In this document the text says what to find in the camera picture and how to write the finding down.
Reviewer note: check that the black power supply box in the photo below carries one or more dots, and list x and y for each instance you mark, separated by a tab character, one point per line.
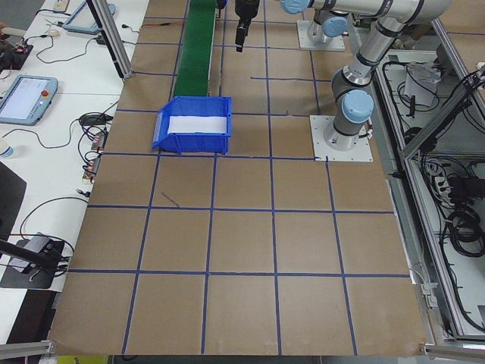
466	186

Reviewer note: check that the black monitor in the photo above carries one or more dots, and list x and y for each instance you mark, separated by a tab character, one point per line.
9	201

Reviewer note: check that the white foam bin liner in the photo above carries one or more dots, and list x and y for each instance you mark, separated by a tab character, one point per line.
197	124

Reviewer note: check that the V-shaped metal bar frame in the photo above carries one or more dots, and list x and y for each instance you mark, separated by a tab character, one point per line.
435	125

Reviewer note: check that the aluminium profile post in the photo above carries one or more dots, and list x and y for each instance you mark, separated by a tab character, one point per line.
113	41

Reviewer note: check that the black power adapter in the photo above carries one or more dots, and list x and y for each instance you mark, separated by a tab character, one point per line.
101	39

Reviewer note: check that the green conveyor belt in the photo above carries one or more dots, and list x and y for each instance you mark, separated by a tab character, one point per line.
195	45

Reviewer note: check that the black device on stand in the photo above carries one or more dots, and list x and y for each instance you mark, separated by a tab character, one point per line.
30	273

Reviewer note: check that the aluminium corner bar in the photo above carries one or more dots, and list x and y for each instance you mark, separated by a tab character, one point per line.
26	348
454	349

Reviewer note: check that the white crumpled paper bag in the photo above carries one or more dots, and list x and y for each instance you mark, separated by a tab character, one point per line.
420	83

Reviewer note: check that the white power strip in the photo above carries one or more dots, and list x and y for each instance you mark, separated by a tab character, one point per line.
439	180

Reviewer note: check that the blue grey teach pendant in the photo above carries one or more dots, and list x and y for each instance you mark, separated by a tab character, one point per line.
89	17
26	98

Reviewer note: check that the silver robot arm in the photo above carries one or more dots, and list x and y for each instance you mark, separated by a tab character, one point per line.
335	27
379	38

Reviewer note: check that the blue plastic storage bin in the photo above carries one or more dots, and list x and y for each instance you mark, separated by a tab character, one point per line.
189	142

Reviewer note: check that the white square base plate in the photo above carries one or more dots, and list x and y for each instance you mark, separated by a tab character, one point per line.
303	41
360	151

